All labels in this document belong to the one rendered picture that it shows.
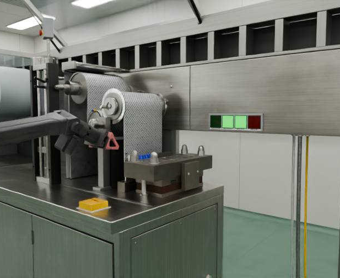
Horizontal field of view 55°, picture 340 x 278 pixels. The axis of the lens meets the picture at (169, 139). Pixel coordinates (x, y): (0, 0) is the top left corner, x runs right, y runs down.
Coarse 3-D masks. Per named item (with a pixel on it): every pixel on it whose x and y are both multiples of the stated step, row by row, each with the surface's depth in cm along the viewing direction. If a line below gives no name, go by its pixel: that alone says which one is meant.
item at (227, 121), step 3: (225, 117) 140; (228, 117) 139; (231, 117) 138; (225, 120) 140; (228, 120) 139; (231, 120) 138; (225, 123) 140; (228, 123) 139; (231, 123) 138; (225, 126) 140; (228, 126) 139; (231, 126) 138
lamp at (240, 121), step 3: (237, 117) 136; (240, 117) 135; (243, 117) 135; (237, 120) 136; (240, 120) 136; (243, 120) 135; (237, 123) 137; (240, 123) 136; (243, 123) 135; (237, 126) 137; (240, 126) 136; (243, 126) 135
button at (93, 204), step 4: (84, 200) 112; (88, 200) 112; (92, 200) 112; (96, 200) 112; (100, 200) 112; (104, 200) 112; (80, 204) 110; (84, 204) 109; (88, 204) 108; (92, 204) 107; (96, 204) 108; (100, 204) 109; (104, 204) 111; (84, 208) 109; (88, 208) 108; (92, 208) 107; (96, 208) 108; (100, 208) 109
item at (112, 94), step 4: (112, 92) 136; (108, 96) 137; (112, 96) 136; (116, 96) 134; (104, 100) 139; (120, 100) 133; (120, 104) 133; (120, 108) 133; (104, 112) 140; (120, 112) 133; (108, 116) 138; (112, 116) 136; (116, 116) 135
